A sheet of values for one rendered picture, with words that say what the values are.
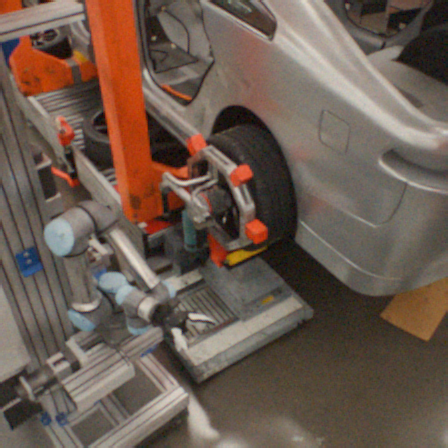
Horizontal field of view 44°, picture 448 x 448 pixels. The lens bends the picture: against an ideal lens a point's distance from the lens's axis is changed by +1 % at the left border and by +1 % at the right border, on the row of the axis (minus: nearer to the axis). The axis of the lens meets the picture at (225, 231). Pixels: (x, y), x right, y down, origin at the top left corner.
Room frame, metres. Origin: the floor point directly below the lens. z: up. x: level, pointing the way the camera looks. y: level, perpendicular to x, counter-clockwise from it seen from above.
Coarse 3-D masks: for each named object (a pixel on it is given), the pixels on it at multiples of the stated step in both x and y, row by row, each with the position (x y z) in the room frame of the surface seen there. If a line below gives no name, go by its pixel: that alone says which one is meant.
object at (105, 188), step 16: (32, 96) 4.38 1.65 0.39; (32, 112) 4.32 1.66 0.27; (48, 128) 3.98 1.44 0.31; (80, 160) 3.42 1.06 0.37; (80, 176) 3.46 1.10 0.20; (96, 176) 3.19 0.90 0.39; (112, 192) 3.00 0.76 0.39; (112, 208) 2.98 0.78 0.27; (128, 224) 2.79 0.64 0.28; (144, 224) 2.66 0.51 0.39; (144, 240) 2.63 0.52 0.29
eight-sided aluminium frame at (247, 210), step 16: (192, 160) 2.47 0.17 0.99; (208, 160) 2.33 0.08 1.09; (224, 160) 2.29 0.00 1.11; (192, 176) 2.49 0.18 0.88; (192, 192) 2.49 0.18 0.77; (240, 192) 2.17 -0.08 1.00; (240, 208) 2.10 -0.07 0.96; (240, 224) 2.10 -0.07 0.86; (224, 240) 2.25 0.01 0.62; (240, 240) 2.10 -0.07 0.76
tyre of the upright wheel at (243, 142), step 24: (216, 144) 2.42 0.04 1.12; (240, 144) 2.34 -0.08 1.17; (264, 144) 2.35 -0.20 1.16; (264, 168) 2.22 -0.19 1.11; (288, 168) 2.26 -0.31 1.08; (264, 192) 2.13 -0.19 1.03; (288, 192) 2.18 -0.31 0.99; (264, 216) 2.09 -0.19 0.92; (288, 216) 2.15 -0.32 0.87; (264, 240) 2.09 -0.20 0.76
